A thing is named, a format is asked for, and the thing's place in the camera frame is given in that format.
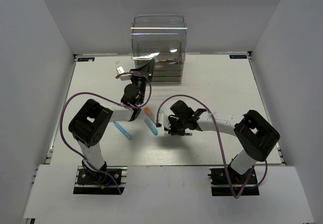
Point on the blue highlighter middle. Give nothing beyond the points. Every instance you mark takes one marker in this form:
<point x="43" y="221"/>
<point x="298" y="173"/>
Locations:
<point x="151" y="126"/>

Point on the clear acrylic drawer organizer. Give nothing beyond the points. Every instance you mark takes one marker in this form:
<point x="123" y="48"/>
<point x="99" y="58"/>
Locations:
<point x="160" y="37"/>

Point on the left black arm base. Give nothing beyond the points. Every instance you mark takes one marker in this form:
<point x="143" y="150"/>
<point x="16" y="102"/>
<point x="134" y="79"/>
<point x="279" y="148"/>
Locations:
<point x="89" y="182"/>

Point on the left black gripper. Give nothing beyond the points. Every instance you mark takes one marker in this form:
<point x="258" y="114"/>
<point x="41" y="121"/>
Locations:
<point x="145" y="72"/>

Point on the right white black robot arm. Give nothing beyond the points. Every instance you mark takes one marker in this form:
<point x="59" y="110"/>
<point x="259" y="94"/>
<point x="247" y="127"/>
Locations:
<point x="255" y="134"/>

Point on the light blue highlighter left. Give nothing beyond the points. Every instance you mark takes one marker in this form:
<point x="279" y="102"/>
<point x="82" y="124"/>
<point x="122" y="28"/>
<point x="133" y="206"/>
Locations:
<point x="123" y="131"/>

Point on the left blue table label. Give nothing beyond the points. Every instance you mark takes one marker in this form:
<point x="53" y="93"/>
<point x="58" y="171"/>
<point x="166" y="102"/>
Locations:
<point x="87" y="59"/>

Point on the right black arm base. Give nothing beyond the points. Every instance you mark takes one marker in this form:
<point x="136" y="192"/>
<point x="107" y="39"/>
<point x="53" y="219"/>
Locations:
<point x="220" y="186"/>

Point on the red gel pen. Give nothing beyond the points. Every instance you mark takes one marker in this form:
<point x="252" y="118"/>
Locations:
<point x="179" y="62"/>

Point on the blue table label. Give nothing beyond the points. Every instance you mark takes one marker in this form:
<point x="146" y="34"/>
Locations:
<point x="237" y="56"/>
<point x="87" y="59"/>

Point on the orange highlighter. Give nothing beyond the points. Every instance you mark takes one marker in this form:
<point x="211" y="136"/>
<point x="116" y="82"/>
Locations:
<point x="150" y="115"/>

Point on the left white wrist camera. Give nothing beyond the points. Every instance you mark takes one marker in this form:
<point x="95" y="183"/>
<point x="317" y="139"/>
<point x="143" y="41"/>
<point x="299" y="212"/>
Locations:
<point x="122" y="74"/>

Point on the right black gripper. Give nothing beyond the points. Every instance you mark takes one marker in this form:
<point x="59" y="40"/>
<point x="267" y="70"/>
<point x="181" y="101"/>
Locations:
<point x="172" y="130"/>

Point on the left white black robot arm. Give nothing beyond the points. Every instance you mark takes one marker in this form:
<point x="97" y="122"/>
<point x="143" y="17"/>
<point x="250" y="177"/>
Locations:
<point x="90" y="122"/>

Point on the right blue table label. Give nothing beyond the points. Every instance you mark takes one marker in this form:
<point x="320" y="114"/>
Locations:
<point x="237" y="56"/>

